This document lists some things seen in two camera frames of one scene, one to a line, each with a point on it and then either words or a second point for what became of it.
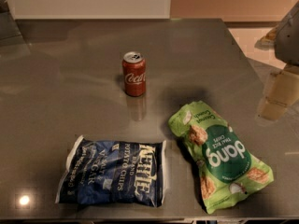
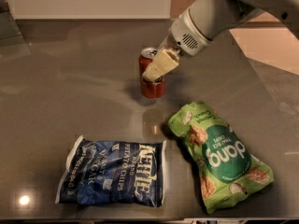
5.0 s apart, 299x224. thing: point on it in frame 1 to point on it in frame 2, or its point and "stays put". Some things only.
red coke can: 134,66 to 150,89
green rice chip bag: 226,166 stays put
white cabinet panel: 92,2 stays put
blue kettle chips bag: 108,172 stays put
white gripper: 288,39 to 186,35
